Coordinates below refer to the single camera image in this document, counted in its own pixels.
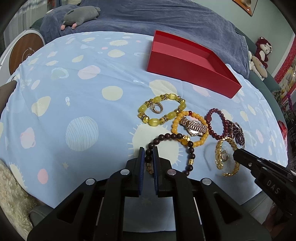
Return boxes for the dark brown bead bracelet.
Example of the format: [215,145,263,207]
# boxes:
[144,133,196,177]

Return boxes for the yellow jade bead bracelet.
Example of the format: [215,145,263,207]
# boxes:
[137,93,188,126]

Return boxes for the orange amber bead bracelet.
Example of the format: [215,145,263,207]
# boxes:
[171,110,210,148]

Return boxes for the gold link watch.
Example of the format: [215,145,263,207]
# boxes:
[180,116,208,137]

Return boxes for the gold hoop earring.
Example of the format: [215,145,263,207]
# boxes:
[151,102,164,114]
[221,150,229,162]

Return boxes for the gold chunky bangle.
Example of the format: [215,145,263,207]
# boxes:
[215,137,240,177]

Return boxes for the garnet multi-strand bracelet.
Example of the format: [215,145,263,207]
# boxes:
[223,119,245,149]

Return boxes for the dark red bead bracelet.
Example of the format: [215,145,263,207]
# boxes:
[205,107,228,141]

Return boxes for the blue planet-print sheet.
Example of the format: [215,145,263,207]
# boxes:
[1,32,288,207]

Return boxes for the green sofa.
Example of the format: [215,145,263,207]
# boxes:
[234,27,287,130]

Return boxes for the red open box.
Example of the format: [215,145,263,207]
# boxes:
[147,30,241,98]

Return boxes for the cream plush toy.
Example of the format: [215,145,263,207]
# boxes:
[248,51,268,81]

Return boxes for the beige fluffy rug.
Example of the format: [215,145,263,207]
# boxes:
[1,162,48,240]

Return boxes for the red monkey plush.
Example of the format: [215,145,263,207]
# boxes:
[255,37,273,69]

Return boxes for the dark blue blanket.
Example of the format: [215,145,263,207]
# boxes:
[40,1,249,78]

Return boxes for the brown cushion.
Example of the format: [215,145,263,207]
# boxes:
[0,80,17,115]

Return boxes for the grey plush mouse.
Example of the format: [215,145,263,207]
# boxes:
[60,6,101,31]

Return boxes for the round wooden white device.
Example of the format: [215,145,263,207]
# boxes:
[1,29,45,79]

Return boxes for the framed wall picture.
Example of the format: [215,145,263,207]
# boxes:
[233,0,258,16]

